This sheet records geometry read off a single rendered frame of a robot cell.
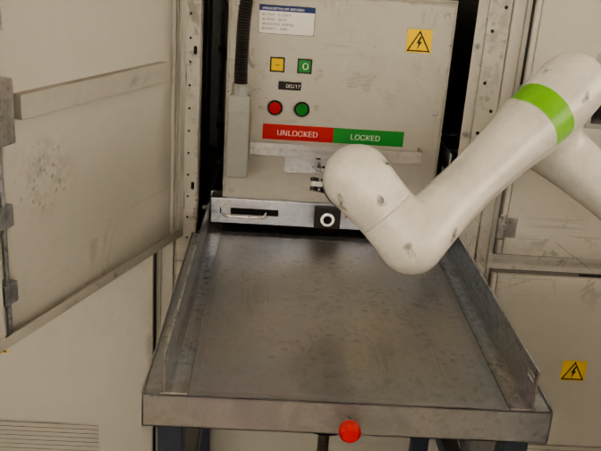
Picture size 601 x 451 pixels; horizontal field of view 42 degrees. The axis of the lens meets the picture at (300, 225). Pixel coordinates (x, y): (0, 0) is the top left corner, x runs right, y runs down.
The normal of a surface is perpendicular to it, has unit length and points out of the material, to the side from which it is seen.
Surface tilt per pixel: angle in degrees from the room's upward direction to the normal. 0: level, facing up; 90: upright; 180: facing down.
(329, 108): 90
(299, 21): 90
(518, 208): 90
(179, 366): 0
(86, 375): 90
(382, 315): 0
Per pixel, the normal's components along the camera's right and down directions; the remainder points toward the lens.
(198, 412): 0.02, 0.34
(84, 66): 0.94, 0.18
